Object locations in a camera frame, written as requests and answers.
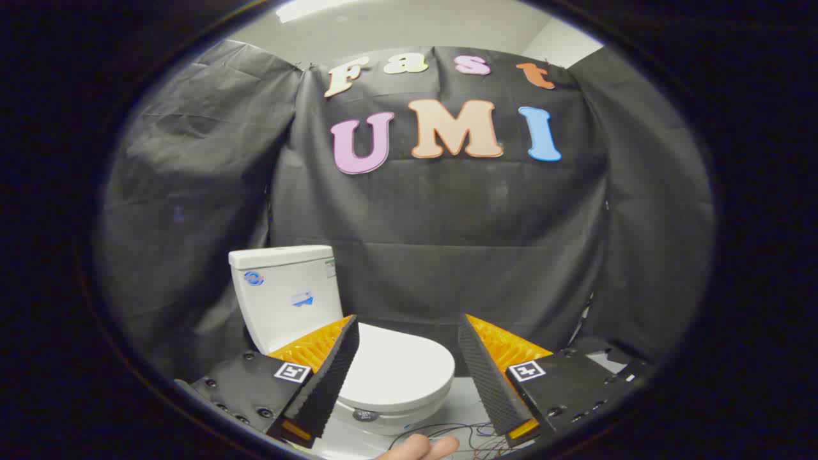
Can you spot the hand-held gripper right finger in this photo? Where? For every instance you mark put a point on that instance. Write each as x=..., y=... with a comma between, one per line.
x=486, y=377

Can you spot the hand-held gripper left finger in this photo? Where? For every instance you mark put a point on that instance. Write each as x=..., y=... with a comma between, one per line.
x=332, y=377

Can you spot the white toilet lid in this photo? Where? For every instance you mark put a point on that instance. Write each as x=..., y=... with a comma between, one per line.
x=402, y=367

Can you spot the white toilet seat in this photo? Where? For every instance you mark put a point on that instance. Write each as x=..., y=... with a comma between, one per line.
x=422, y=414

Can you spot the white toilet with tank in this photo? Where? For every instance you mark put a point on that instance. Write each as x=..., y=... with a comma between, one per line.
x=281, y=300

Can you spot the black box with label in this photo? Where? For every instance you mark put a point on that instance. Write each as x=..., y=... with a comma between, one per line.
x=639, y=365

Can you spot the black backdrop cloth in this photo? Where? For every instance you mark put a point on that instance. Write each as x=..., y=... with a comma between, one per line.
x=447, y=223

